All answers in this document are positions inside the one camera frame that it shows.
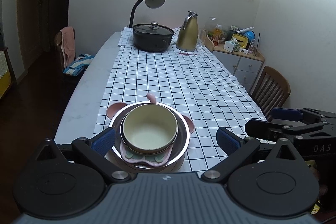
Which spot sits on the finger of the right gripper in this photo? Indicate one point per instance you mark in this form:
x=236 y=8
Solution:
x=268 y=131
x=306 y=116

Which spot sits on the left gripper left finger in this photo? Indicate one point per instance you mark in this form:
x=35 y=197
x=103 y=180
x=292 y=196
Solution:
x=91 y=153

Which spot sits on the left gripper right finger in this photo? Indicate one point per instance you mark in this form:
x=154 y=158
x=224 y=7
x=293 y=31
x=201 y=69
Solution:
x=240 y=152

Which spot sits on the large white deep plate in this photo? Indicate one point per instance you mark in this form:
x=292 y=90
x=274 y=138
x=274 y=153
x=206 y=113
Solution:
x=172 y=168

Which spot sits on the pink bear-shaped plate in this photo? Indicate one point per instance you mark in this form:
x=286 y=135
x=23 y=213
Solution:
x=114 y=108

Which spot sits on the pink bowl with steel insert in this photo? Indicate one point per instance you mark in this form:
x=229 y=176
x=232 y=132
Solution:
x=147 y=150

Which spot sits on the large stainless steel bowl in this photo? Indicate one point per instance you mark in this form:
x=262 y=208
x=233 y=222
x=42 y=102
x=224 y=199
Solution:
x=150 y=133

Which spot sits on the cream yellow bowl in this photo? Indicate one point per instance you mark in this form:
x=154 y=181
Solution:
x=149 y=128

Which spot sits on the right wooden chair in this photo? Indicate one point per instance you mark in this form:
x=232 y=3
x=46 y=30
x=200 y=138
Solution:
x=271 y=90

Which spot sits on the wooden chair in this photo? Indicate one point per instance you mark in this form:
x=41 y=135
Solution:
x=271 y=90
x=58 y=41

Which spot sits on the grey corner cabinet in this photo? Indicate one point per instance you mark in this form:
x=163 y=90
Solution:
x=245 y=67

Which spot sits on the white checked tablecloth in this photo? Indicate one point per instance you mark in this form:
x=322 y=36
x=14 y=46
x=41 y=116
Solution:
x=199 y=87

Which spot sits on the white tissue box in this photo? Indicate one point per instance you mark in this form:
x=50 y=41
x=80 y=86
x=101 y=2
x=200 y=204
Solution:
x=231 y=46

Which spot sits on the blue striped cloth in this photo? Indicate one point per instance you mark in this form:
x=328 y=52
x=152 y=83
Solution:
x=79 y=65

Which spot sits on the yellow container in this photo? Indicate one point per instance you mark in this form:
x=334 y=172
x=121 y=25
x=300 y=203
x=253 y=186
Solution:
x=241 y=39

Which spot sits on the orange juice bottle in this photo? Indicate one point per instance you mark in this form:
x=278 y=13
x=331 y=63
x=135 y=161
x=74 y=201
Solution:
x=217 y=34

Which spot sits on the clear glass dome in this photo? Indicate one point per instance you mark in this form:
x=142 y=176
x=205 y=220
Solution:
x=210 y=26

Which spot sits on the gold thermos jug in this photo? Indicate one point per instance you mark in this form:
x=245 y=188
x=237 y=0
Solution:
x=188 y=33

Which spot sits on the pink towel on chair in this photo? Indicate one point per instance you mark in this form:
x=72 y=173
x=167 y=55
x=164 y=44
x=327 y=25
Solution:
x=68 y=45

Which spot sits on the cream quilted bag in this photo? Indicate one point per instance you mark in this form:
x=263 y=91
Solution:
x=5 y=77

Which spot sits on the left wooden chair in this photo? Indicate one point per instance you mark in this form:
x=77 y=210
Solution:
x=58 y=41

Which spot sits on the black cooking pot with lid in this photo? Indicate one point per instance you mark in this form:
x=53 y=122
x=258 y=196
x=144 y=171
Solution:
x=152 y=37

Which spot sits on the grey desk lamp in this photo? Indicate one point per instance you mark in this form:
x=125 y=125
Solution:
x=152 y=4

